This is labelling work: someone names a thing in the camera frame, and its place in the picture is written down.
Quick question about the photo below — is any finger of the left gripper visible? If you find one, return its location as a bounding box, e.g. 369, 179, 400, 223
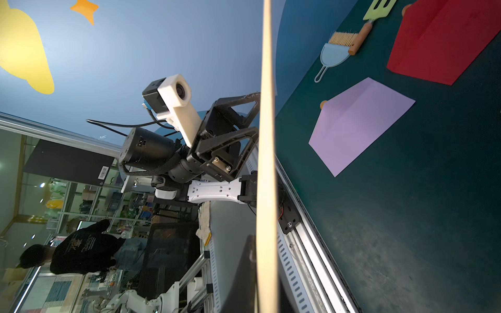
195, 127, 258, 180
211, 93, 261, 130

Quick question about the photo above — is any green toy rake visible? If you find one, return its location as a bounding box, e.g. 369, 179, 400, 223
348, 0, 397, 56

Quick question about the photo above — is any tan kraft envelope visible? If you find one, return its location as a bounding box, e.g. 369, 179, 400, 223
254, 1, 280, 312

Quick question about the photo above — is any black monitor panel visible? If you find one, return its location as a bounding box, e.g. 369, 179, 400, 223
23, 140, 114, 186

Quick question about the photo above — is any red envelope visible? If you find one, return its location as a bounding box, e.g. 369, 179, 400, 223
387, 0, 500, 86

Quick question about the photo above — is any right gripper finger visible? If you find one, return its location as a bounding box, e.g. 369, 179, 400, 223
221, 235, 257, 313

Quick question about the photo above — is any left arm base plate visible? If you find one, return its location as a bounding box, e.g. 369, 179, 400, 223
277, 183, 301, 235

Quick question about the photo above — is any aluminium front rail base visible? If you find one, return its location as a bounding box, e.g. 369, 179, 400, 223
203, 156, 361, 313

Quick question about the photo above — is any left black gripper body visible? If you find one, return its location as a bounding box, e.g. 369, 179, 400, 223
187, 105, 241, 181

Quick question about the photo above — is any blue toy brush dustpan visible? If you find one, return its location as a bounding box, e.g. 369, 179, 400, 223
314, 32, 358, 83

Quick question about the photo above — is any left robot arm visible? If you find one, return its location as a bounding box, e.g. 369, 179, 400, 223
118, 93, 260, 207

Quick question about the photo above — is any person in black shirt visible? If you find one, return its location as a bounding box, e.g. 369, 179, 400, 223
19, 219, 125, 275

